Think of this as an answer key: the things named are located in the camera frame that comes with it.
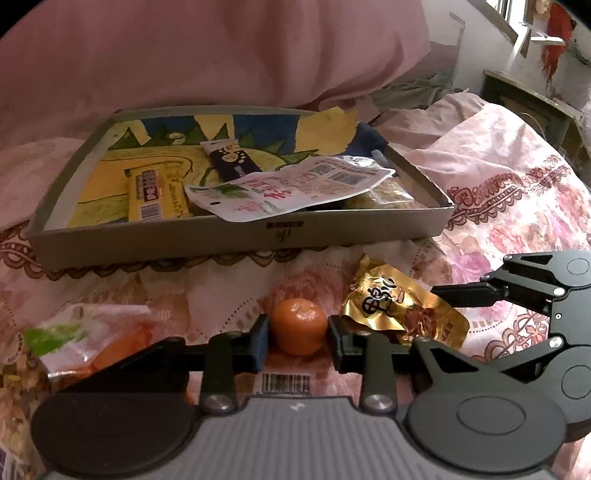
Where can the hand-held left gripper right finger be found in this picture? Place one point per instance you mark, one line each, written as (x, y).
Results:
(334, 342)

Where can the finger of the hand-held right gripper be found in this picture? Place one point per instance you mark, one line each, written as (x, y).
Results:
(466, 294)
(531, 357)

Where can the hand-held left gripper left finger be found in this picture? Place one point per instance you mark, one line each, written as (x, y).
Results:
(261, 344)

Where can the orange mandarin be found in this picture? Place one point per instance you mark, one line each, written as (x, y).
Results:
(299, 326)

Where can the gold snack packet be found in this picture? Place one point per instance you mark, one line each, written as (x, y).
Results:
(383, 295)

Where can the clear peanut packet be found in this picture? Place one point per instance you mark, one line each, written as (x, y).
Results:
(388, 194)

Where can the orange green snack packet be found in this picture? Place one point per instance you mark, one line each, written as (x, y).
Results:
(111, 350)

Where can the white barcode snack packet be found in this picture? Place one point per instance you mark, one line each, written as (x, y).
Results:
(277, 194)

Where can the grey cardboard tray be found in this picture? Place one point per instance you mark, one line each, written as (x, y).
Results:
(138, 244)

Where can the dark blue stick packet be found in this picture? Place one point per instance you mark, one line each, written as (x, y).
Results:
(231, 161)

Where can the yellow bar packet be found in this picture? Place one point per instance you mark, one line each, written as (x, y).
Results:
(152, 194)

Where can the pink floral blanket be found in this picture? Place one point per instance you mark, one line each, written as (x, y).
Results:
(485, 184)

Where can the dark green nightstand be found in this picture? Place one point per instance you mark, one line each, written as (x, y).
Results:
(521, 101)

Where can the grey green cloth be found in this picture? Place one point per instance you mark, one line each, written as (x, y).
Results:
(415, 92)

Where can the red hanging decoration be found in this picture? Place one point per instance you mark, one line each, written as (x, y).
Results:
(556, 37)

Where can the window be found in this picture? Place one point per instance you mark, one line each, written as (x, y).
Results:
(508, 14)

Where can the pink pillow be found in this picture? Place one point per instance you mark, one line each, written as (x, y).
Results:
(184, 55)

